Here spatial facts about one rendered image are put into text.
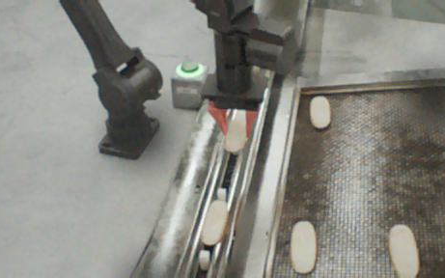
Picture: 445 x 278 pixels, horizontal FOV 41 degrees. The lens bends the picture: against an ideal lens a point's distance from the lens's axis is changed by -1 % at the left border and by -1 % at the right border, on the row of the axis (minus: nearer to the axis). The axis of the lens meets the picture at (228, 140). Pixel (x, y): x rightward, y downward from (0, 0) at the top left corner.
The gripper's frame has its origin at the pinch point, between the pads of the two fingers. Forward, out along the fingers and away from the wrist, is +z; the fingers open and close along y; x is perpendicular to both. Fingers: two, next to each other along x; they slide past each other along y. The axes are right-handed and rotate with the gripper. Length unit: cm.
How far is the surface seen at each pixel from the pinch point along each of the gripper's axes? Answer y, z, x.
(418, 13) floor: 60, 94, 245
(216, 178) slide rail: -3.5, 8.9, -2.8
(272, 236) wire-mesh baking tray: 8.4, 5.4, -18.8
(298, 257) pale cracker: 12.7, 4.0, -23.5
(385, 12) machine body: 28, 13, 74
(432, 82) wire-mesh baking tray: 34.4, 1.1, 20.6
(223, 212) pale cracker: -0.5, 8.1, -12.0
